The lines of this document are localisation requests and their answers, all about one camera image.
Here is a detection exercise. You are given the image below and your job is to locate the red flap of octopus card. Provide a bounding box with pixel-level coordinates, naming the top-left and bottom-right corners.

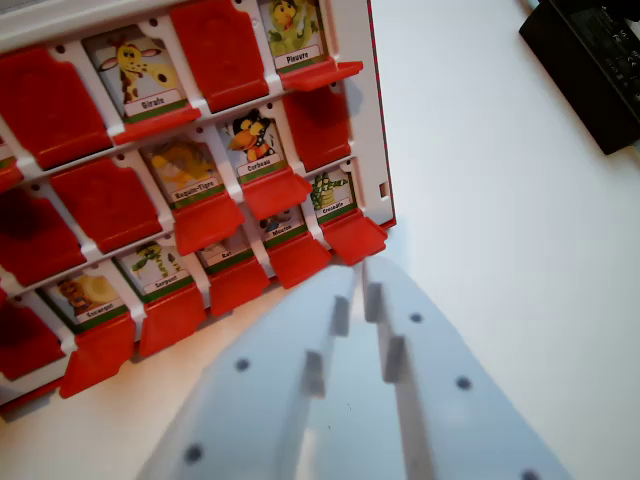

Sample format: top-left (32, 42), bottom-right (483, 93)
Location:
top-left (282, 59), bottom-right (365, 93)

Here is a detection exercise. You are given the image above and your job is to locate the red-rimmed white game board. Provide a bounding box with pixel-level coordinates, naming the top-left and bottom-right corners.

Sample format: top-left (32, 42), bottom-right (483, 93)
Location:
top-left (0, 0), bottom-right (400, 421)

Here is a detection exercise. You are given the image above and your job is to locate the black power adapter box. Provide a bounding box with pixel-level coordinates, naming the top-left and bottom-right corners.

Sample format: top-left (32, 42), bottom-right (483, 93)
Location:
top-left (518, 0), bottom-right (640, 157)

